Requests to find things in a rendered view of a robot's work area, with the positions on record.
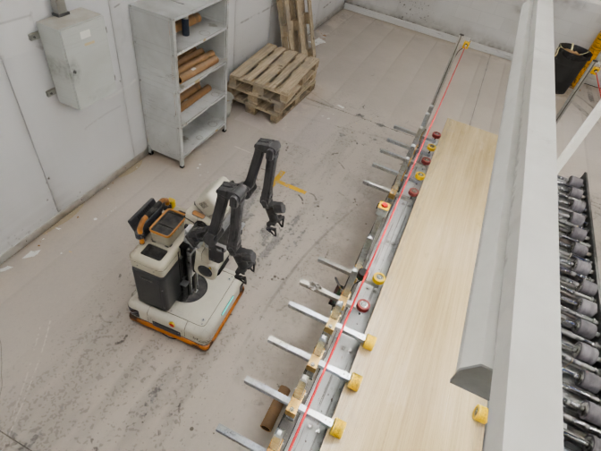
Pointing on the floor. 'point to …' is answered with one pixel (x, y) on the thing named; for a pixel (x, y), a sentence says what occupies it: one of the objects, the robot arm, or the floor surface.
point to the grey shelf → (217, 115)
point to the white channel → (533, 266)
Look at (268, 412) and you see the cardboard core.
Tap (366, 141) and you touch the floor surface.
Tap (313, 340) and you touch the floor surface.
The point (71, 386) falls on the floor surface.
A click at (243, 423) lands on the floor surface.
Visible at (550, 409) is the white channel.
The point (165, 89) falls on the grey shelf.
